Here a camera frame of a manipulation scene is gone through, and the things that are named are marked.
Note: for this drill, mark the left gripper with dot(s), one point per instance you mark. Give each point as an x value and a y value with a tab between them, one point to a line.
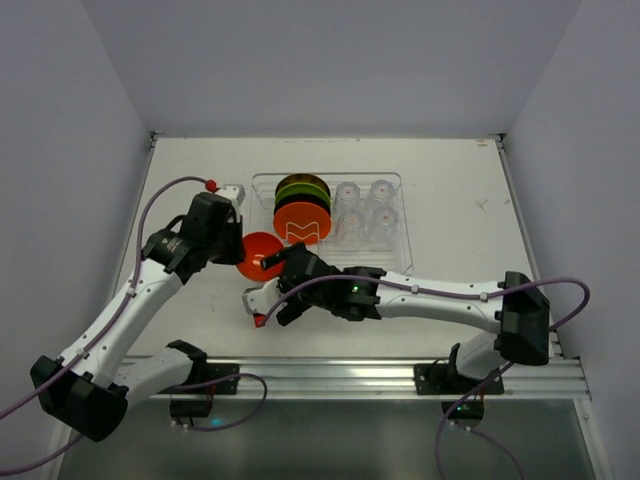
233	240

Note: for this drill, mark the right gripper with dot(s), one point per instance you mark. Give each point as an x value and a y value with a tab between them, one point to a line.
293	275

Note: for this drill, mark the orange bowl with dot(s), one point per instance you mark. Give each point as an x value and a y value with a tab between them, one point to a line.
257	246

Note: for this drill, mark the orange plate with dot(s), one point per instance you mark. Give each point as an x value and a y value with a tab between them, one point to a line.
302	222

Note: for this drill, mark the black plate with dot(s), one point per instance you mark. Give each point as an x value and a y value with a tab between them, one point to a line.
303	198

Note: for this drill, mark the green plate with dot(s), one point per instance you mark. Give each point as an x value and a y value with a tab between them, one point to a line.
302	188

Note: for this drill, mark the yellow patterned plate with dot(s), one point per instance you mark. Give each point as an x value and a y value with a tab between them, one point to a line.
302	178

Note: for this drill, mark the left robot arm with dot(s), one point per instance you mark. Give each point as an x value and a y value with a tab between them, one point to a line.
87	387

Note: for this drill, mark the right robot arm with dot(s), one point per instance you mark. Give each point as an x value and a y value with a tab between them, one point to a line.
511	315

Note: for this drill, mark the clear glass front left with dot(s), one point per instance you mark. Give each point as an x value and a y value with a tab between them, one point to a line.
350	229

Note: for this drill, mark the clear glass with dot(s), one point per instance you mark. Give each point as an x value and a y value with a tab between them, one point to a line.
381	194
350	229
347	197
383	227

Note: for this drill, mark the clear glass back left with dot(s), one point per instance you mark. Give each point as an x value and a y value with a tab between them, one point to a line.
347	197

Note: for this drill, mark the clear glass front right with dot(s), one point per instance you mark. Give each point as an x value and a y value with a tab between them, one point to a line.
383	227

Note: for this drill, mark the clear glass back right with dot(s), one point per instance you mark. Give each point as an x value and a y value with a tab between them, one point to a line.
381	194

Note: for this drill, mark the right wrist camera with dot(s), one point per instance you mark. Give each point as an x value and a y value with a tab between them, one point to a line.
259	300

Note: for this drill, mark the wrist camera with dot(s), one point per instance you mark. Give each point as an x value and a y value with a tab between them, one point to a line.
259	300
234	193

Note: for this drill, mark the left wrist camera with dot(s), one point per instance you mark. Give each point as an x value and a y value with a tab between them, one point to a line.
234	193

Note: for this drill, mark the aluminium mounting rail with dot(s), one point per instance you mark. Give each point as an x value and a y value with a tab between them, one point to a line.
393	379

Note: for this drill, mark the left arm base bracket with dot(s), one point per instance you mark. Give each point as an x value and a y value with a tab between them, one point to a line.
193	399

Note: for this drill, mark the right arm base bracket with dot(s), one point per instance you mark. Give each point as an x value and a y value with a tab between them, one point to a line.
439	379

